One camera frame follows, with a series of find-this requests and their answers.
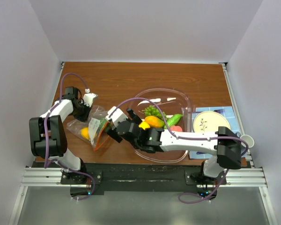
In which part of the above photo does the yellow fake bell pepper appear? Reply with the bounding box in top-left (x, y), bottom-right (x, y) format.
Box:
top-left (139, 121), bottom-right (151, 130)

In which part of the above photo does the clear zip top bag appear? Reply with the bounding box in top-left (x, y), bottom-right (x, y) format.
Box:
top-left (67, 105), bottom-right (110, 151)

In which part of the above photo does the green fake grapes bunch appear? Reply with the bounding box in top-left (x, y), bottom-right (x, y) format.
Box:
top-left (142, 105), bottom-right (167, 120)

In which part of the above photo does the yellow fake lemon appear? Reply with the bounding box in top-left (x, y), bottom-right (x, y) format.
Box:
top-left (80, 127), bottom-right (90, 140)

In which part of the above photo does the orange fake mango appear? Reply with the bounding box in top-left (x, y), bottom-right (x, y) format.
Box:
top-left (145, 116), bottom-right (165, 128)

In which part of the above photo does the light green fake cucumber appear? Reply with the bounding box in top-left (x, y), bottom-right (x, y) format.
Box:
top-left (167, 114), bottom-right (183, 127)

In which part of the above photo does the red fake tomato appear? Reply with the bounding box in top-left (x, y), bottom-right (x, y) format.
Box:
top-left (170, 125), bottom-right (183, 132)

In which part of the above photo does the green fake vegetable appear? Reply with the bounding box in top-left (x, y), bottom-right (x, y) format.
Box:
top-left (99, 118), bottom-right (108, 128)

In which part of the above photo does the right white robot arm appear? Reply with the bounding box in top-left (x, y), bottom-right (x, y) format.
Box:
top-left (106, 106), bottom-right (242, 184)

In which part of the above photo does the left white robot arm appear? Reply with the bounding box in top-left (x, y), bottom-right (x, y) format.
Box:
top-left (29, 87), bottom-right (97, 184)

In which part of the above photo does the clear pink plastic tray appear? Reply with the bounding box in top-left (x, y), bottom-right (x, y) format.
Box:
top-left (135, 88), bottom-right (192, 164)

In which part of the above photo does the cream floral plate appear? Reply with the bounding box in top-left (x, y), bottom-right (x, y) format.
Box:
top-left (192, 111), bottom-right (231, 133)

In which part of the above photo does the purple plastic fork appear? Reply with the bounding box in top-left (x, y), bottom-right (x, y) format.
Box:
top-left (214, 108), bottom-right (225, 113)

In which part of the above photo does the blue checkered placemat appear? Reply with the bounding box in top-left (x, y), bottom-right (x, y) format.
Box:
top-left (189, 106), bottom-right (249, 160)

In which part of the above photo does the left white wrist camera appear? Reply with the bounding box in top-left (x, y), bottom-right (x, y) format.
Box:
top-left (82, 89), bottom-right (98, 107)

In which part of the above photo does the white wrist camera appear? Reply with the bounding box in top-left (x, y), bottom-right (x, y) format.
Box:
top-left (82, 89), bottom-right (98, 107)
top-left (105, 106), bottom-right (128, 128)

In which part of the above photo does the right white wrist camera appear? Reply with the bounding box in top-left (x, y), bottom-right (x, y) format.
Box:
top-left (105, 106), bottom-right (128, 128)

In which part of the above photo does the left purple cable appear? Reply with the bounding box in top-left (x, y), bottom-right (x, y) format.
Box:
top-left (44, 72), bottom-right (96, 200)

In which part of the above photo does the purple cable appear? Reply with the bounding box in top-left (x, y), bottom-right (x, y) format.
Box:
top-left (44, 72), bottom-right (96, 200)
top-left (110, 97), bottom-right (249, 204)

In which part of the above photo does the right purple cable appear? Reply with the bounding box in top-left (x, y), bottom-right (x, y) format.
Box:
top-left (110, 97), bottom-right (249, 204)

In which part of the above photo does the white blue-handled mug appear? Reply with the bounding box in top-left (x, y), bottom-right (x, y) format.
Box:
top-left (236, 132), bottom-right (255, 148)

